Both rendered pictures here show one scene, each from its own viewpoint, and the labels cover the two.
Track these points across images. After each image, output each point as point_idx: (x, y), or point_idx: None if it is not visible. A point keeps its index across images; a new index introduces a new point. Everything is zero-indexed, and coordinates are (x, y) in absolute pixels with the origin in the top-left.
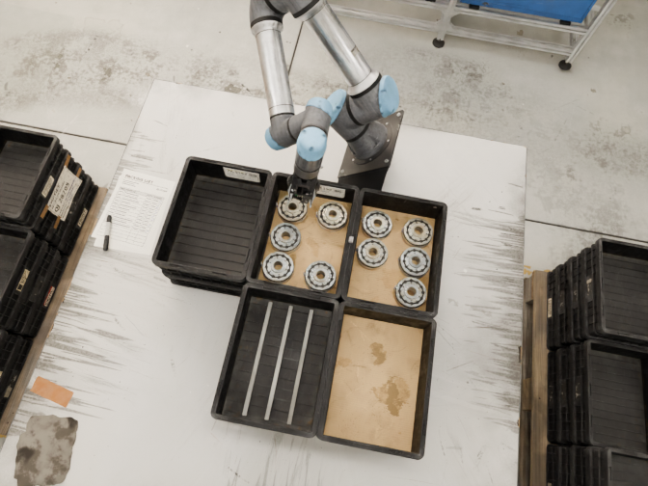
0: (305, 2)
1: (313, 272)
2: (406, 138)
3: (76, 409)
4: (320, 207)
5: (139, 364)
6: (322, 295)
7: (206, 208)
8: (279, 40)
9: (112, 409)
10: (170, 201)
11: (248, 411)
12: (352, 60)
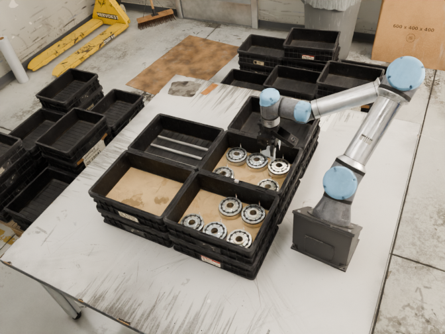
0: (382, 81)
1: (225, 169)
2: (360, 289)
3: (197, 96)
4: (275, 181)
5: (210, 115)
6: (202, 162)
7: (290, 129)
8: (367, 92)
9: (192, 107)
10: None
11: (159, 138)
12: (356, 138)
